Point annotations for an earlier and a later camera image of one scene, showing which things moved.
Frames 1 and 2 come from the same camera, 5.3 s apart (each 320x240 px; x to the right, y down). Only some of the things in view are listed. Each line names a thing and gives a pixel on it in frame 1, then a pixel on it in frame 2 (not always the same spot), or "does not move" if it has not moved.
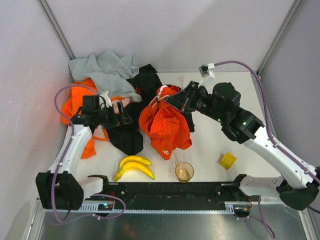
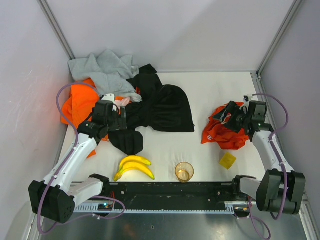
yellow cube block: (228, 160) does not move
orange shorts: (167, 127) → (215, 132)
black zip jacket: (129, 138) does not move
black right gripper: (188, 96) → (231, 116)
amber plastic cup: (184, 171) does not move
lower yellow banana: (135, 165) does not move
